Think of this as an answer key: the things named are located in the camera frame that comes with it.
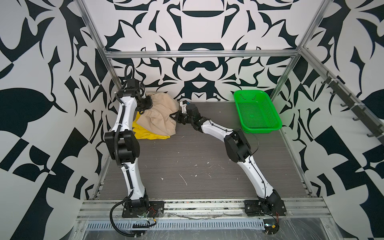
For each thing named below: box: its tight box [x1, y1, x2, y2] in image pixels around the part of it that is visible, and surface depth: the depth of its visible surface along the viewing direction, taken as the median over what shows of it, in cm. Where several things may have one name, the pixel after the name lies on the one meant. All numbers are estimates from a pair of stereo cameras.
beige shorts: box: [136, 92, 180, 136], surface depth 94 cm
